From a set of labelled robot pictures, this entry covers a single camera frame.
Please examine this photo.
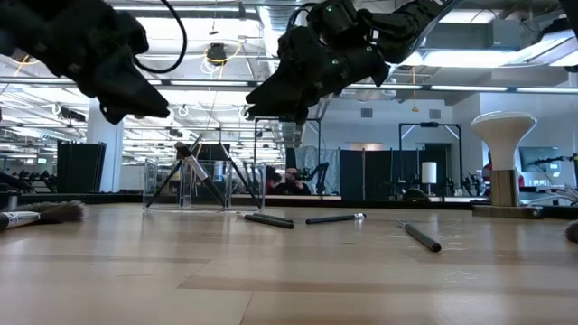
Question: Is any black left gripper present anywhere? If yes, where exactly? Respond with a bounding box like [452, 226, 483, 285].
[0, 0, 171, 126]

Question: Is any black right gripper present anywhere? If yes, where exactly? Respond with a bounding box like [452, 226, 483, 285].
[245, 0, 392, 125]

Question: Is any thin black makeup brush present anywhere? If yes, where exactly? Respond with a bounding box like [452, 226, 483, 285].
[238, 213, 295, 230]
[396, 219, 443, 254]
[304, 212, 368, 226]
[144, 133, 203, 209]
[219, 141, 264, 209]
[251, 211, 294, 224]

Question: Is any black brush silver ferrule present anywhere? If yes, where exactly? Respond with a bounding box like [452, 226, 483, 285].
[173, 141, 227, 208]

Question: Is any large black-handled makeup brush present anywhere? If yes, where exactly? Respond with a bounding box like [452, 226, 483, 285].
[0, 200, 86, 232]

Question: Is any white building column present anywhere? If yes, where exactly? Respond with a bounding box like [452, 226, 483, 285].
[86, 97, 125, 194]

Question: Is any black partition panel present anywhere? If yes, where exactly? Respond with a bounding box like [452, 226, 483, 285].
[339, 143, 461, 201]
[56, 141, 107, 194]

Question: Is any ceiling light strip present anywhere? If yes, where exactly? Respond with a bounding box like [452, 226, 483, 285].
[169, 79, 250, 88]
[428, 85, 511, 93]

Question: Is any clear plastic container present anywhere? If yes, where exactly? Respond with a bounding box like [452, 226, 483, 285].
[143, 157, 267, 213]

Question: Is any small white table lamp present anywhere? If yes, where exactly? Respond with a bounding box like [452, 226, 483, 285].
[420, 161, 438, 196]

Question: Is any white mushroom lamp wooden base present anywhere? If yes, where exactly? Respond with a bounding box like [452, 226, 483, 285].
[469, 110, 544, 220]

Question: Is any black ceiling cable reel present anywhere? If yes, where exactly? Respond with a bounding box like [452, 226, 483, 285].
[205, 42, 229, 67]

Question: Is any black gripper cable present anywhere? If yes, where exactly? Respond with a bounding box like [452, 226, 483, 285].
[134, 0, 189, 75]

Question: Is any yellow hanging cord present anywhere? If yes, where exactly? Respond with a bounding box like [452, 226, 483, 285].
[409, 66, 419, 114]

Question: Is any black metal table frame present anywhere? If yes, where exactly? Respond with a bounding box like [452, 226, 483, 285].
[0, 191, 578, 221]

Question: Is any black frame stand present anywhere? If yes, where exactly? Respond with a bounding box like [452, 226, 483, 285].
[397, 121, 463, 200]

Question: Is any wall monitor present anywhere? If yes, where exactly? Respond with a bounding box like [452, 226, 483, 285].
[518, 145, 562, 173]

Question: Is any white lamp cable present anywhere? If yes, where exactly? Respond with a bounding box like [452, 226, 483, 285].
[536, 183, 578, 207]

